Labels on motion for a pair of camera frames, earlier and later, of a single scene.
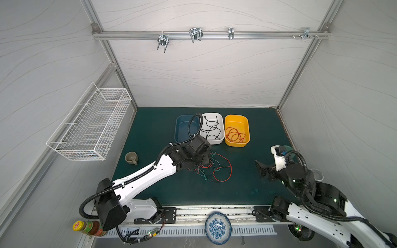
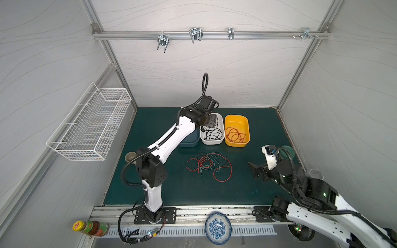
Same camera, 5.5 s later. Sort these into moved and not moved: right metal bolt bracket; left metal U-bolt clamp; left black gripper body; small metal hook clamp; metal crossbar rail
Moved: left black gripper body
Not moved: right metal bolt bracket; metal crossbar rail; left metal U-bolt clamp; small metal hook clamp
